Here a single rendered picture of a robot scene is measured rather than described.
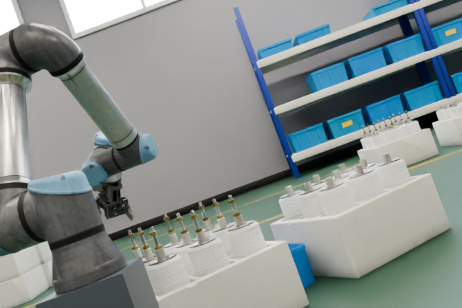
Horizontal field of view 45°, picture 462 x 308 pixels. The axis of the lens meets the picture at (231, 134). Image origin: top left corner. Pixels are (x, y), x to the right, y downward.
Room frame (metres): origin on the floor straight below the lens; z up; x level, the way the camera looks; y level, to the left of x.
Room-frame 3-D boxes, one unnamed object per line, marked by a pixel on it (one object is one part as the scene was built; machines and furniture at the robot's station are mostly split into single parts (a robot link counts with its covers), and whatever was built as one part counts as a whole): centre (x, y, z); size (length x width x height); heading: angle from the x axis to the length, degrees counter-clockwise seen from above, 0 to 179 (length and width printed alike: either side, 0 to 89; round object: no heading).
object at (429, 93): (6.18, -2.06, 0.36); 0.50 x 0.38 x 0.21; 179
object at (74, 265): (1.17, 0.37, 0.35); 0.15 x 0.15 x 0.10
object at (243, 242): (1.54, 0.06, 0.16); 0.10 x 0.10 x 0.18
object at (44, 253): (4.42, 1.84, 0.27); 0.39 x 0.39 x 0.18; 0
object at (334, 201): (1.68, -0.23, 0.16); 0.10 x 0.10 x 0.18
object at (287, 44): (6.19, -0.77, 1.38); 0.50 x 0.38 x 0.11; 179
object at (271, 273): (1.59, 0.22, 0.09); 0.39 x 0.39 x 0.18; 26
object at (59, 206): (1.17, 0.38, 0.47); 0.13 x 0.12 x 0.14; 74
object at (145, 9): (6.71, 0.45, 2.95); 1.90 x 0.08 x 1.00; 88
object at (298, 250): (1.80, 0.01, 0.06); 0.30 x 0.11 x 0.12; 26
